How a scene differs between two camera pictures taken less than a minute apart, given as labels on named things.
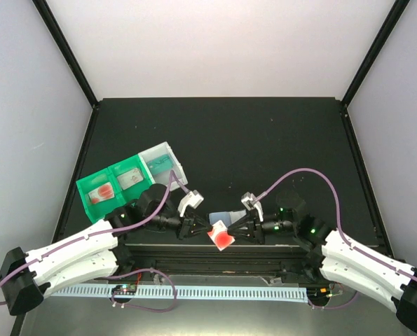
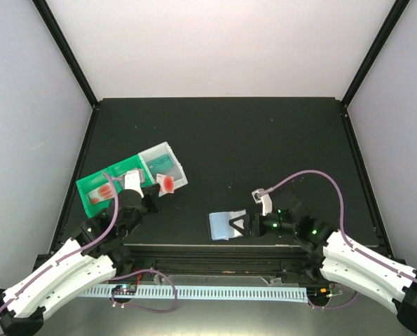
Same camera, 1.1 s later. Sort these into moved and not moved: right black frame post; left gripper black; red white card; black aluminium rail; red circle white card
Moved: red circle white card; left gripper black
Not moved: red white card; right black frame post; black aluminium rail
